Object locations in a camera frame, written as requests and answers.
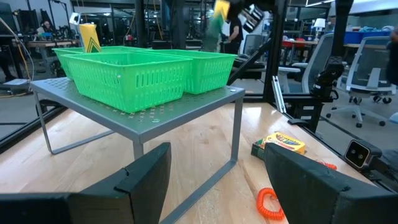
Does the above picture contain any grey mesh office chair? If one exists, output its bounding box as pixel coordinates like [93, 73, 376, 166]
[325, 36, 397, 128]
[277, 32, 335, 94]

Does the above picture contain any grey perforated metal shelf riser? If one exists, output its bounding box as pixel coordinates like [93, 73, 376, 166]
[30, 77, 246, 224]

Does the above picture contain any standing person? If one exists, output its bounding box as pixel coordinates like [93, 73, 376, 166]
[223, 17, 245, 54]

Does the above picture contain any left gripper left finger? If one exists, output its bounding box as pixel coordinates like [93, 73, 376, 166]
[0, 142, 172, 224]

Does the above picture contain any red coil wrist keychain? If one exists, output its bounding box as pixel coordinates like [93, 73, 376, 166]
[256, 187, 286, 222]

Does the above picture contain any yellow and green crayon box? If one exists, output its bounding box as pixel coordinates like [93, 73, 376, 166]
[251, 131, 307, 161]
[78, 23, 102, 54]
[203, 0, 231, 52]

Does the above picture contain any blue storage bin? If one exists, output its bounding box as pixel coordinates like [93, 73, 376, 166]
[343, 30, 392, 44]

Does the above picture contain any black and silver depth camera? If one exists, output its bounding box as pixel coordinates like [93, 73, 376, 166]
[344, 139, 384, 171]

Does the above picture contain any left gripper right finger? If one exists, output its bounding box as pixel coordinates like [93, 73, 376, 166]
[264, 142, 398, 224]

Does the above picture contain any orange coil wrist keychain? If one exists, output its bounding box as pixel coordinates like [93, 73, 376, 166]
[315, 159, 338, 171]

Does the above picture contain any white shaded table lamp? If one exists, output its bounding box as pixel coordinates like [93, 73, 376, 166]
[312, 17, 326, 40]

